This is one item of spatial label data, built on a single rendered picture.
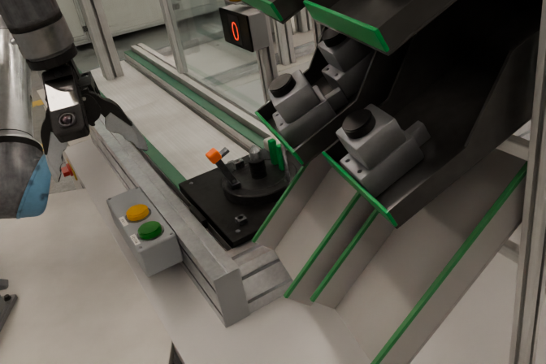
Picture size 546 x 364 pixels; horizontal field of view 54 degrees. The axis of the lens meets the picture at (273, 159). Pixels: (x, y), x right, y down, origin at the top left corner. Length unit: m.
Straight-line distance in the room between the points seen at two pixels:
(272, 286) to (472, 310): 0.31
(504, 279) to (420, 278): 0.33
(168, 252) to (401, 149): 0.54
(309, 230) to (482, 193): 0.25
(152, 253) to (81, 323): 0.17
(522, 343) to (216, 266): 0.43
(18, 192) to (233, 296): 0.42
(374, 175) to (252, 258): 0.38
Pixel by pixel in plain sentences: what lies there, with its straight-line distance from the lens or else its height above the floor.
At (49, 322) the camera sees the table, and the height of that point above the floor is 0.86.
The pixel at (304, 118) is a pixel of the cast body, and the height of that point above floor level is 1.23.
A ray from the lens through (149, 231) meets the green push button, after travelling 0.94.
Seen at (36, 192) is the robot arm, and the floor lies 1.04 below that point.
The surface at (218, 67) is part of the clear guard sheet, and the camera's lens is 1.39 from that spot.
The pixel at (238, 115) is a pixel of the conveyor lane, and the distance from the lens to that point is 1.31.
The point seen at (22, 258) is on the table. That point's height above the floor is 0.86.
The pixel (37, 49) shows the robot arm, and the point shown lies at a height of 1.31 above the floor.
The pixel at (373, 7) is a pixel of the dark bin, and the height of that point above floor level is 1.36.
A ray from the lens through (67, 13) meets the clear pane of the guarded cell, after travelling 2.15.
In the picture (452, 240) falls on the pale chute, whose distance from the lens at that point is 0.61.
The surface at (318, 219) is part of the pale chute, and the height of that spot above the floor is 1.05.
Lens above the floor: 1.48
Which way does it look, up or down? 29 degrees down
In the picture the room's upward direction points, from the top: 10 degrees counter-clockwise
